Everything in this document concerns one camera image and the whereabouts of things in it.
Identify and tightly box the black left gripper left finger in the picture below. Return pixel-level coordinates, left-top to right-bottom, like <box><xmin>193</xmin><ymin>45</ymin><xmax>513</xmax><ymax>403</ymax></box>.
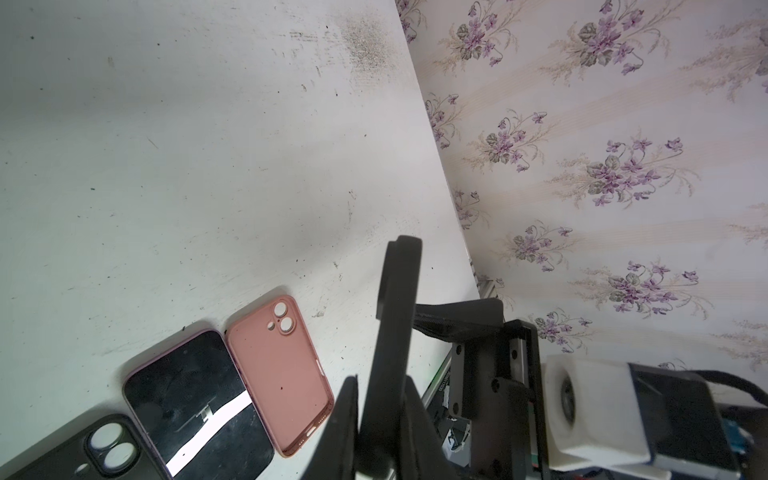
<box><xmin>300</xmin><ymin>376</ymin><xmax>359</xmax><ymax>480</ymax></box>

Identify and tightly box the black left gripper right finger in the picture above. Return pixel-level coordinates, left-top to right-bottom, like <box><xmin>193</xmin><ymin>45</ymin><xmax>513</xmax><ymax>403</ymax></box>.
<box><xmin>398</xmin><ymin>376</ymin><xmax>459</xmax><ymax>480</ymax></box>

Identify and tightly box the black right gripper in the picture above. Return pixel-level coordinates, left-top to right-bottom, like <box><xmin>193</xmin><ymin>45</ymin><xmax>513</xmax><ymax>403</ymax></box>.
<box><xmin>413</xmin><ymin>298</ymin><xmax>549</xmax><ymax>479</ymax></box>

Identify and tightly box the black phone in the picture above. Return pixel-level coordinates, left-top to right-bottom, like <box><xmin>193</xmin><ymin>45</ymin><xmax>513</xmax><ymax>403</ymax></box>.
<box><xmin>355</xmin><ymin>235</ymin><xmax>422</xmax><ymax>479</ymax></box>

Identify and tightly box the pink phone case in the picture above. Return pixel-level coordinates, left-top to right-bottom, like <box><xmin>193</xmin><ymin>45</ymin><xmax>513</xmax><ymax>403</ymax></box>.
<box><xmin>225</xmin><ymin>295</ymin><xmax>334</xmax><ymax>458</ymax></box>

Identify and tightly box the black phone case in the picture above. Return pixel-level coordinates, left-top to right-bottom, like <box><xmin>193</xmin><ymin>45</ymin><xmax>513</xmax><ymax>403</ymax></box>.
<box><xmin>9</xmin><ymin>414</ymin><xmax>169</xmax><ymax>480</ymax></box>

